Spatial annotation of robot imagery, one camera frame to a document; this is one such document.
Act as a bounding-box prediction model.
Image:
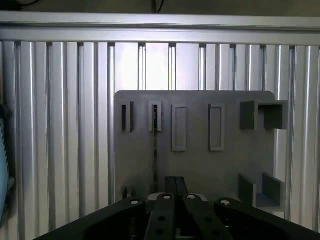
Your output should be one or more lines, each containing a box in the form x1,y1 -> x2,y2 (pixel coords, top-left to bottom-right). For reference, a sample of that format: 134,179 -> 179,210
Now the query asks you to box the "grey parts rack plate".
113,90 -> 289,214

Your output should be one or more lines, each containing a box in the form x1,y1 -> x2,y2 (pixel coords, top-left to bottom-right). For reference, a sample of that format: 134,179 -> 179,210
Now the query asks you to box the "teal-grey object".
0,101 -> 16,217

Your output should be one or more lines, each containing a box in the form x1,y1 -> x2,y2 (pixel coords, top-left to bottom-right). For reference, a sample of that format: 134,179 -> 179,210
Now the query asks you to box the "silver aluminium frame rail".
0,11 -> 320,47

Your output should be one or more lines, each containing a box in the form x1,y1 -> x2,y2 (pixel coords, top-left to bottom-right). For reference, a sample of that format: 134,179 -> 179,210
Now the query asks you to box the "black cable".
151,0 -> 165,14

